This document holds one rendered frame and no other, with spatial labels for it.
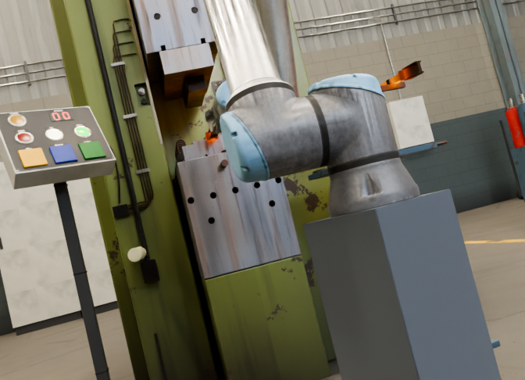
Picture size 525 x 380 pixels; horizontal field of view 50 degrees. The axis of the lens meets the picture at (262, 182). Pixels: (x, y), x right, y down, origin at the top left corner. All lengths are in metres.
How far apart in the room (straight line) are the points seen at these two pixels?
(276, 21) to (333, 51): 7.73
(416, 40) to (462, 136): 1.74
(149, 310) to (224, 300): 0.35
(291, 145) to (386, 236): 0.25
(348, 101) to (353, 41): 8.27
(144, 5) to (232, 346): 1.35
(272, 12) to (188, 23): 0.90
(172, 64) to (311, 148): 1.27
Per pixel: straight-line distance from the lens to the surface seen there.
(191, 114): 2.74
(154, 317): 2.34
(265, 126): 1.09
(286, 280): 2.18
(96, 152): 2.06
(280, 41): 1.51
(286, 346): 2.21
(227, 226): 2.14
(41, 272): 7.53
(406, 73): 2.15
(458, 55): 10.20
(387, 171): 1.13
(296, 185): 2.40
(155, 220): 2.33
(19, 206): 7.60
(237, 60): 1.20
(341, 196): 1.13
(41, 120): 2.14
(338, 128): 1.12
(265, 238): 2.16
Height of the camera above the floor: 0.63
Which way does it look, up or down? 4 degrees up
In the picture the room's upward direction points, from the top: 14 degrees counter-clockwise
